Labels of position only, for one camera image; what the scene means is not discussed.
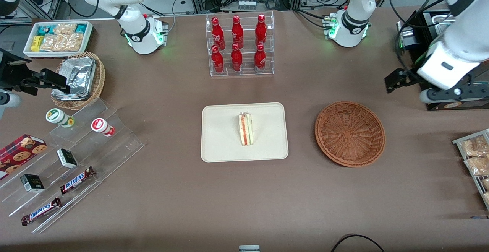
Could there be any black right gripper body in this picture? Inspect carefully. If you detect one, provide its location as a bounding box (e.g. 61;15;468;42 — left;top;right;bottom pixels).
0;49;37;91

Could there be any triangular sandwich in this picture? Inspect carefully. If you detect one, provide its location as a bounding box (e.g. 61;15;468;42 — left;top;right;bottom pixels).
238;111;254;147

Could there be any light wicker basket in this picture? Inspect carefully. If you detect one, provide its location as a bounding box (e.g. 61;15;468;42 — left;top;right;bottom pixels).
50;51;106;111

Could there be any brown round wicker basket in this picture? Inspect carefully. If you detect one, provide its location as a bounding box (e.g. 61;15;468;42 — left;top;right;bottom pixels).
314;101;386;168

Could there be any tray of packaged snacks right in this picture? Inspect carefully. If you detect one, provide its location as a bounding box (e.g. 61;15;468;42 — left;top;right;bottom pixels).
452;128;489;211

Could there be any cream plastic tray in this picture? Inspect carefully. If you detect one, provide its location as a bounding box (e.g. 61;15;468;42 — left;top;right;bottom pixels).
201;102;289;163

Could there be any silver foil pack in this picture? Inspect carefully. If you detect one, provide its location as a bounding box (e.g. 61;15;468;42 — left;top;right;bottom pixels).
52;87;91;101
58;56;96;93

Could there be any white rectangular snack bin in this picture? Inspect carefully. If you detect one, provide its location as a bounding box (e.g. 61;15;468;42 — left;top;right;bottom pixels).
23;21;94;59

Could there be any green lid snack cup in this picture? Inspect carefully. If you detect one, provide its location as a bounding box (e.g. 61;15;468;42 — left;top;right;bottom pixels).
45;108;75;128

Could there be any large clear rice cracker bag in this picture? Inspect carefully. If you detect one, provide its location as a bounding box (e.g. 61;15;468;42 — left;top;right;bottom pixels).
40;33;83;52

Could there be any grey metal box green light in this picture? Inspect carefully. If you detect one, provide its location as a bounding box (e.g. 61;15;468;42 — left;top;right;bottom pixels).
396;21;417;50

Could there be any small clear rice cracker bag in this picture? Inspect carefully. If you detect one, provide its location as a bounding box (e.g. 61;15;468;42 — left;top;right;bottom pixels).
53;23;78;36

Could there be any stainless steel pan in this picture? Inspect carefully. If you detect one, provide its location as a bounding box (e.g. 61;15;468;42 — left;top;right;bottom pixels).
429;12;456;35

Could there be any black hot food display case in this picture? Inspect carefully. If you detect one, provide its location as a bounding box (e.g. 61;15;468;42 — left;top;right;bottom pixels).
411;9;489;111

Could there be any red lid snack cup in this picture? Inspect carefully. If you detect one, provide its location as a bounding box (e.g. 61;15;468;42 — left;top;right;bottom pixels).
91;117;115;137

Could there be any red cookie box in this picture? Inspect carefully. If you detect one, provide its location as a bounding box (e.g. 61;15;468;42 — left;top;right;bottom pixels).
0;134;48;180

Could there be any small black box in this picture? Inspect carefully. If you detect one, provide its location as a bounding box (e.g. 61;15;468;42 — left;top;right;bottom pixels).
20;174;45;193
56;148;78;169

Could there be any clear acrylic stepped display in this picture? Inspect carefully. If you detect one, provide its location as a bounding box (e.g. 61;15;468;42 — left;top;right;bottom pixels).
0;98;145;234

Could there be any Snickers chocolate bar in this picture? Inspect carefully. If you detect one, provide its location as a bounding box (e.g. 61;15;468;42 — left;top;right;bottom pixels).
59;166;96;195
21;197;62;226

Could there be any red cola bottle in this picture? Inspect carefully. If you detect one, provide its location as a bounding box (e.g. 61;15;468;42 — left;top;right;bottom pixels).
231;15;245;49
230;43;243;72
211;45;225;74
211;16;226;50
254;44;267;73
255;14;267;47

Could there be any clear acrylic bottle rack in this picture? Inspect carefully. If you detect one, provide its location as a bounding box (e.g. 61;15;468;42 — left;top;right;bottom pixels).
206;11;275;78

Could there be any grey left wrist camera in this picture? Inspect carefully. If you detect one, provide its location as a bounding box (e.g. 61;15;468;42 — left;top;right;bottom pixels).
419;86;489;104

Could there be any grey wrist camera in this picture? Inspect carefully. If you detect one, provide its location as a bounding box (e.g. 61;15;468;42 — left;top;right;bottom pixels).
419;86;489;104
0;91;22;119

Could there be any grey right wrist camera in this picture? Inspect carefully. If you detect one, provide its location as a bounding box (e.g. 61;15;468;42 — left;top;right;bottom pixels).
0;91;22;119

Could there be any black cable loop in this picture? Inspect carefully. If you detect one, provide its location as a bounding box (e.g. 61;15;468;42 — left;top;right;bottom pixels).
330;234;386;252

